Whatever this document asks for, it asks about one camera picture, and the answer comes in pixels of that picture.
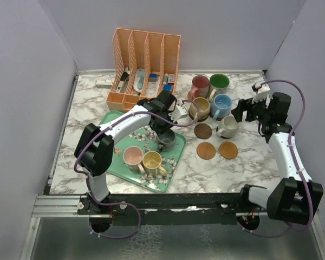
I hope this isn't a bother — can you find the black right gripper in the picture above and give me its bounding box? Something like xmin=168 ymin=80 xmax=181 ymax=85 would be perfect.
xmin=232 ymin=93 xmax=272 ymax=124

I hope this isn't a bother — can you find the dark grey blue mug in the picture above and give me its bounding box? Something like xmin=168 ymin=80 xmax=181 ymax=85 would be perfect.
xmin=156 ymin=129 xmax=176 ymax=153

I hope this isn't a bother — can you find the light blue mug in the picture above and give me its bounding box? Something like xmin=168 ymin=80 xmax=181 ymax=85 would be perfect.
xmin=210 ymin=94 xmax=232 ymax=118

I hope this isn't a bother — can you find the beige grey mug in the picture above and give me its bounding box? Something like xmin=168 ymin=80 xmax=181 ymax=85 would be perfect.
xmin=216 ymin=115 xmax=239 ymax=137

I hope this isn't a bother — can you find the green mug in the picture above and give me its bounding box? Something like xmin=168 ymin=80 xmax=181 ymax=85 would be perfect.
xmin=207 ymin=74 xmax=230 ymax=102

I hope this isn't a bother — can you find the yellow mug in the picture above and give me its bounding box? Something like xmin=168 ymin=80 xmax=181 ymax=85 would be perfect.
xmin=142 ymin=151 xmax=167 ymax=177

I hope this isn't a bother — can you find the tan brown mug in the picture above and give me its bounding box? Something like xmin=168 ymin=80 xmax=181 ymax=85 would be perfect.
xmin=188 ymin=97 xmax=210 ymax=118

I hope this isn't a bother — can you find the pink mug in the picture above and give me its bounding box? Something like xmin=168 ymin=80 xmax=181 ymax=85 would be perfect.
xmin=123 ymin=146 xmax=145 ymax=174

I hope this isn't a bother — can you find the woven rattan coaster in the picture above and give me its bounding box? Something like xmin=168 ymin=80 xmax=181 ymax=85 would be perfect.
xmin=187 ymin=92 xmax=194 ymax=100

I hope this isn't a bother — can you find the maroon red mug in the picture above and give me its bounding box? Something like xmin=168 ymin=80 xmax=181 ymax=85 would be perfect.
xmin=190 ymin=75 xmax=210 ymax=99

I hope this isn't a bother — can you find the light orange wooden coaster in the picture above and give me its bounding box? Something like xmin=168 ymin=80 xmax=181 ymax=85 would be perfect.
xmin=197 ymin=142 xmax=216 ymax=160

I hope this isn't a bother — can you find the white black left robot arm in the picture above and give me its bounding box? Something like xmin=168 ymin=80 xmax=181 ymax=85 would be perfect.
xmin=74 ymin=90 xmax=177 ymax=214

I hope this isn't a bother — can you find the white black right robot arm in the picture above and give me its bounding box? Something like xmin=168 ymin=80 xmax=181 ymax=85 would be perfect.
xmin=231 ymin=93 xmax=323 ymax=225

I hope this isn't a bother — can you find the green floral tray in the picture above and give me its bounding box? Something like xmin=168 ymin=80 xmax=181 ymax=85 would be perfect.
xmin=107 ymin=126 xmax=186 ymax=192

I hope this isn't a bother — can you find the blue stamp box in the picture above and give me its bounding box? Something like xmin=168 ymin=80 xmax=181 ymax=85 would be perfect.
xmin=163 ymin=84 xmax=174 ymax=93

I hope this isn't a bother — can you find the blue correction tape package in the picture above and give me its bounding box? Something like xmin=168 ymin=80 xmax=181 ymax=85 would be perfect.
xmin=133 ymin=69 xmax=145 ymax=93

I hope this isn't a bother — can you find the white packaged item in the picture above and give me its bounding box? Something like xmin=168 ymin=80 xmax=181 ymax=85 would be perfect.
xmin=146 ymin=73 xmax=160 ymax=97

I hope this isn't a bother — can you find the red white small box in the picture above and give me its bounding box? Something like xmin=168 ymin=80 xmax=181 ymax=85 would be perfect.
xmin=163 ymin=73 xmax=176 ymax=85

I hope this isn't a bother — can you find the black white stapler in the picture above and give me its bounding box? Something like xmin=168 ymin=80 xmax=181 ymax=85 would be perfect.
xmin=116 ymin=68 xmax=130 ymax=93

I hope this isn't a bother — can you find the orange plastic desk organizer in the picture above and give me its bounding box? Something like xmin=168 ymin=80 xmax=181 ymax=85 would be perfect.
xmin=106 ymin=28 xmax=181 ymax=112

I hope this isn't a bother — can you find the small white staples box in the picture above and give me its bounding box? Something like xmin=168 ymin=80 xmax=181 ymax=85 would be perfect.
xmin=95 ymin=77 xmax=114 ymax=89

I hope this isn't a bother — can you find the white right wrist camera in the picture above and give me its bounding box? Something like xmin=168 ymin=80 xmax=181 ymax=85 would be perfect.
xmin=251 ymin=82 xmax=270 ymax=103

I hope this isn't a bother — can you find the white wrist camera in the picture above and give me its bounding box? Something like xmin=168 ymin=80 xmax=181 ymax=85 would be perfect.
xmin=170 ymin=101 xmax=189 ymax=122
xmin=251 ymin=82 xmax=270 ymax=103

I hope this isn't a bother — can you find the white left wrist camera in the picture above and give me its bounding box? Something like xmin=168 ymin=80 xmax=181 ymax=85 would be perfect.
xmin=170 ymin=101 xmax=189 ymax=122

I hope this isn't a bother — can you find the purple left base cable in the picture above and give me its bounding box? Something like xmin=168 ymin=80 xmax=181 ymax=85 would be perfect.
xmin=88 ymin=201 xmax=141 ymax=239

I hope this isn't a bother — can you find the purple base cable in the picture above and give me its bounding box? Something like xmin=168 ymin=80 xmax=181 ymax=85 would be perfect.
xmin=237 ymin=211 xmax=295 ymax=238
xmin=88 ymin=201 xmax=141 ymax=239

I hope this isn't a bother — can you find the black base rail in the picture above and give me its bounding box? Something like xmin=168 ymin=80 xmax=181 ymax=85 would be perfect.
xmin=77 ymin=186 xmax=271 ymax=227

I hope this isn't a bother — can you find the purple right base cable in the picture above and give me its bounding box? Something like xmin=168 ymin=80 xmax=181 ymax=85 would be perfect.
xmin=237 ymin=211 xmax=295 ymax=238

